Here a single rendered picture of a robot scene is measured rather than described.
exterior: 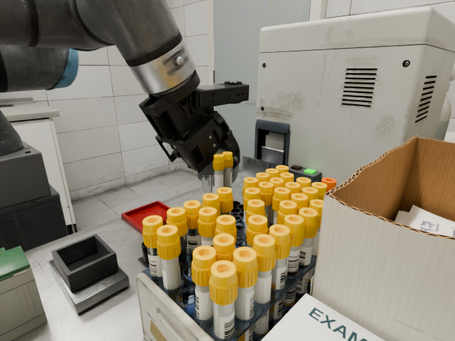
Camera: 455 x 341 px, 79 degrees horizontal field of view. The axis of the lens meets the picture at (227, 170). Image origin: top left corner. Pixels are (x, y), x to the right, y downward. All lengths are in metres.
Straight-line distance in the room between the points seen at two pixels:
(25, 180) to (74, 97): 2.07
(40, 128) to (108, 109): 0.91
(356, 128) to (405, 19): 0.15
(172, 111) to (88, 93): 2.32
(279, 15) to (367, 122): 1.70
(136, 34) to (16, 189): 0.38
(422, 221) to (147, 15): 0.38
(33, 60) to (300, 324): 0.60
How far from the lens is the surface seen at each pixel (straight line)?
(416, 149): 0.41
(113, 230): 0.45
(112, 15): 0.34
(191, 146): 0.37
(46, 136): 1.98
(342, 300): 0.22
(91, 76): 2.69
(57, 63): 0.66
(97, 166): 2.79
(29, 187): 0.61
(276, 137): 0.57
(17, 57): 0.64
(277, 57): 0.55
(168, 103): 0.36
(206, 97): 0.39
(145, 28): 0.34
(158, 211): 0.48
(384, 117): 0.47
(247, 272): 0.18
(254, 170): 0.54
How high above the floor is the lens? 1.10
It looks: 20 degrees down
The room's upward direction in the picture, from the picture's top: straight up
